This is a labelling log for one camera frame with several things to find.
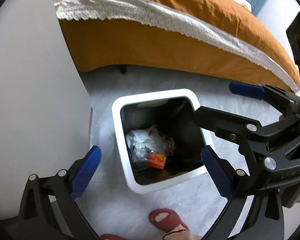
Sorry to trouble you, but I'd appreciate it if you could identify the white square trash bin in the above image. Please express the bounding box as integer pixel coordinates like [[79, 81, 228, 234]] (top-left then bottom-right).
[[111, 89, 213, 194]]

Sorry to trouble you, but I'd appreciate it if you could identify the white crumpled paper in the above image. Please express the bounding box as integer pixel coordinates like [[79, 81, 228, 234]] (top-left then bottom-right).
[[126, 126, 165, 154]]

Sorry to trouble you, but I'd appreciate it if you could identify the red snack bag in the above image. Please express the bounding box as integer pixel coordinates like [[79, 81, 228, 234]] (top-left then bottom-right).
[[147, 151, 166, 170]]

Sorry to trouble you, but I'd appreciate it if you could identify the person's foot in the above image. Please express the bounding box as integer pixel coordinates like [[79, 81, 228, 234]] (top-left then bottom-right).
[[162, 228, 202, 240]]

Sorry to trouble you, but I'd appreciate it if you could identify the clear crumpled plastic bag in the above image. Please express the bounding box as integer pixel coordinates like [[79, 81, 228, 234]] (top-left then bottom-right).
[[127, 140, 149, 166]]

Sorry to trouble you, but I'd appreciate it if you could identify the beige nightstand cabinet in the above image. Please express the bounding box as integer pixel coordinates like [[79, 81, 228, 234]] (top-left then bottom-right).
[[0, 0, 91, 219]]

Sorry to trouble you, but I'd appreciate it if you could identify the orange bed cover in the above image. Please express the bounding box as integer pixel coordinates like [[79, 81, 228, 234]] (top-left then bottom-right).
[[58, 0, 300, 92]]

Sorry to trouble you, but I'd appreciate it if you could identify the white lace bed skirt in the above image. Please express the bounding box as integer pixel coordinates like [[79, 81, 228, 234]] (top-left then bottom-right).
[[53, 0, 300, 93]]

